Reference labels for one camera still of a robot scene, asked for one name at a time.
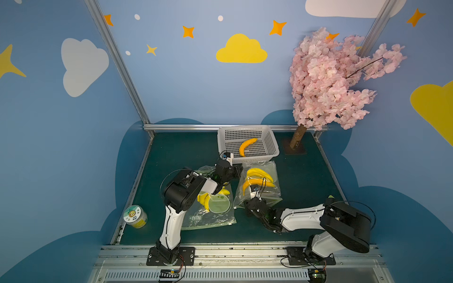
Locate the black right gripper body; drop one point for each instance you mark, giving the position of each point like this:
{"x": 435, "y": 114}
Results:
{"x": 256, "y": 205}

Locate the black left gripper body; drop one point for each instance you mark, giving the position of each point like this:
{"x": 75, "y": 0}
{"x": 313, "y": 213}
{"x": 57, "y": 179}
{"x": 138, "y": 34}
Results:
{"x": 230, "y": 170}

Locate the clear zip-top bag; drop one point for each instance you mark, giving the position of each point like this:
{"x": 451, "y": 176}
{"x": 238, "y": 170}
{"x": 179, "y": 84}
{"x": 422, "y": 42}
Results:
{"x": 272, "y": 195}

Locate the green printed zip-top bag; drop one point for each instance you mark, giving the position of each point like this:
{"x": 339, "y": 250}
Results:
{"x": 197, "y": 217}

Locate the yellow banana bunch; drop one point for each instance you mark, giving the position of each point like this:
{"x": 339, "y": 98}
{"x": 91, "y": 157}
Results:
{"x": 219, "y": 203}
{"x": 257, "y": 176}

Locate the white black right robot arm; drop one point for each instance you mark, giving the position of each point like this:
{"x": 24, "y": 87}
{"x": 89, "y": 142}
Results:
{"x": 344, "y": 226}

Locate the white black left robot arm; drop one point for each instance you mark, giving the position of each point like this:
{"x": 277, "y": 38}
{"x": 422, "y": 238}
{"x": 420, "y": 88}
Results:
{"x": 187, "y": 188}

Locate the white perforated plastic basket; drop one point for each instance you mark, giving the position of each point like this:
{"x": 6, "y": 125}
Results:
{"x": 266, "y": 147}

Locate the right circuit board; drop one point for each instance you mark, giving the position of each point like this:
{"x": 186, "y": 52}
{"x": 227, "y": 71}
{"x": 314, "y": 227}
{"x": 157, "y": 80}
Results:
{"x": 317, "y": 276}

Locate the circuit board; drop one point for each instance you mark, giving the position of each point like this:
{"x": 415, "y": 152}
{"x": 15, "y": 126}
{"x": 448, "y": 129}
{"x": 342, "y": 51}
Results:
{"x": 169, "y": 276}
{"x": 317, "y": 276}

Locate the left circuit board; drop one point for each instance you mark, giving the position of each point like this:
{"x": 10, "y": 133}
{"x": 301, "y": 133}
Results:
{"x": 169, "y": 276}

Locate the artificial pink blossom tree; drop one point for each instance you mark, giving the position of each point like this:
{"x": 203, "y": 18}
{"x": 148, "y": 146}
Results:
{"x": 323, "y": 73}

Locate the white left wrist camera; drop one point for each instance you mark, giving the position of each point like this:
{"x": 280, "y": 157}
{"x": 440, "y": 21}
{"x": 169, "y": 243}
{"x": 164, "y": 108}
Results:
{"x": 228, "y": 156}

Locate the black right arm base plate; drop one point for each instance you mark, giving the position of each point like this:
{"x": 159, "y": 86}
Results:
{"x": 298, "y": 255}

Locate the dark square tree base plate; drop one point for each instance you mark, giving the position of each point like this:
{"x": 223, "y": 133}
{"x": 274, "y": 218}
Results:
{"x": 297, "y": 149}

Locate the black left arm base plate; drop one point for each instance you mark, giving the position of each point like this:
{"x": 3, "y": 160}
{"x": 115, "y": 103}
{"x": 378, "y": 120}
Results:
{"x": 184, "y": 255}

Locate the aluminium back frame rail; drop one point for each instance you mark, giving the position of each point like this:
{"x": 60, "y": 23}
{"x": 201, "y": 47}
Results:
{"x": 211, "y": 128}

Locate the aluminium frame rail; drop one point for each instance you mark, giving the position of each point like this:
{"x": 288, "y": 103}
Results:
{"x": 211, "y": 128}
{"x": 119, "y": 231}

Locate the aluminium left frame rail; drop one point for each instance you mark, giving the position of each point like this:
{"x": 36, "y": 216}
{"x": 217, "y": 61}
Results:
{"x": 119, "y": 231}

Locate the aluminium front rail bed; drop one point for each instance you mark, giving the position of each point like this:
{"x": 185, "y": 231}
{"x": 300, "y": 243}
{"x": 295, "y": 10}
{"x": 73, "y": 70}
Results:
{"x": 255, "y": 262}

